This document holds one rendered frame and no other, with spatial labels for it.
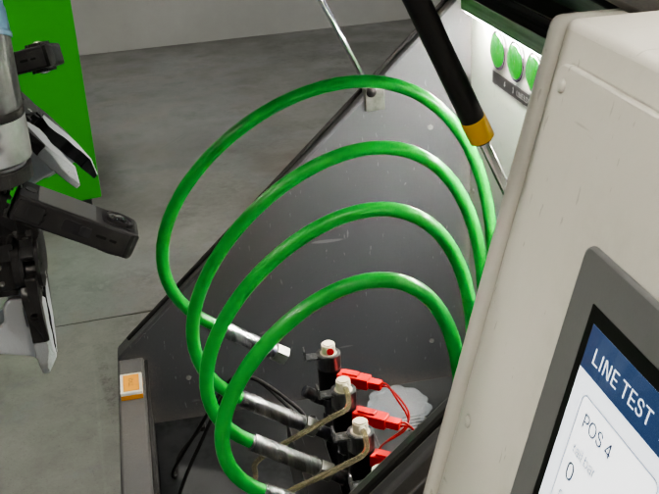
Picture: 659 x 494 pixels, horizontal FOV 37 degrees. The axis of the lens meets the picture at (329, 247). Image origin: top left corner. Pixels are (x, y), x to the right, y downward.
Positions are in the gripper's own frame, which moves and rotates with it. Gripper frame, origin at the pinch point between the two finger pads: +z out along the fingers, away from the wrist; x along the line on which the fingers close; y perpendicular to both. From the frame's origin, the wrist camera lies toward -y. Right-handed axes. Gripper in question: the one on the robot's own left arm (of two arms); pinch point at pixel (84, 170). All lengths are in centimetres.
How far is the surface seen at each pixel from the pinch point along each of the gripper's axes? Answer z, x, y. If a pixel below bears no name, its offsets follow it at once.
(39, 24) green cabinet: -81, -299, 51
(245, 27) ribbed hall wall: -45, -653, 16
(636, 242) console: 30, 60, -35
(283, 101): 11.1, 11.2, -22.7
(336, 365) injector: 36.4, 4.0, -4.2
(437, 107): 23.3, 7.5, -33.2
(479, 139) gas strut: 23, 41, -33
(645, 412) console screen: 35, 65, -29
